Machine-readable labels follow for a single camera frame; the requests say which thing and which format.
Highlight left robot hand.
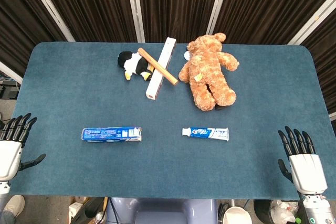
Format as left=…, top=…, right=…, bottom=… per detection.
left=0, top=113, right=47, bottom=183

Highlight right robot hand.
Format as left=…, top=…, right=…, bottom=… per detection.
left=277, top=126, right=329, bottom=196

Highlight blue toothpaste box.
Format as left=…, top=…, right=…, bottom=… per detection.
left=81, top=126, right=143, bottom=143

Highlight blue white toothpaste tube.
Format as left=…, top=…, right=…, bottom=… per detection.
left=182, top=127, right=229, bottom=142

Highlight small cardboard box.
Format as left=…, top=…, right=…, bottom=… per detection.
left=68, top=201, right=85, bottom=224

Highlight beige shoe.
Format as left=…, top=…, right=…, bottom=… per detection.
left=2, top=195, right=26, bottom=218

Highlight black trash bin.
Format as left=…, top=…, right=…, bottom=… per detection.
left=253, top=199, right=305, bottom=224

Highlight white bowl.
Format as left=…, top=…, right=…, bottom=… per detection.
left=223, top=206, right=253, bottom=224

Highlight blue table mat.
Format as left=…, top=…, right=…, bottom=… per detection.
left=5, top=41, right=336, bottom=200

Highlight brown teddy bear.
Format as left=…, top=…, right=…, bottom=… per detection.
left=178, top=33, right=240, bottom=112

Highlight purple robot torso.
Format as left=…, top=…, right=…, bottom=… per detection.
left=104, top=197, right=218, bottom=224

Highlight black white penguin plush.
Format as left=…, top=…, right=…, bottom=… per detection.
left=117, top=50, right=155, bottom=81

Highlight long white carton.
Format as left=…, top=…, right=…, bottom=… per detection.
left=145, top=37, right=177, bottom=101

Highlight wooden round stick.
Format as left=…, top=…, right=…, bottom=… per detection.
left=138, top=47, right=179, bottom=86

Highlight dark brown pleated curtain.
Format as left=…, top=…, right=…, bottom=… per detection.
left=0, top=0, right=336, bottom=120

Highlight white partition frame post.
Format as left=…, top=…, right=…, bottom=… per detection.
left=0, top=61, right=23, bottom=84
left=124, top=0, right=145, bottom=43
left=22, top=0, right=76, bottom=42
left=287, top=0, right=336, bottom=46
left=206, top=0, right=233, bottom=35

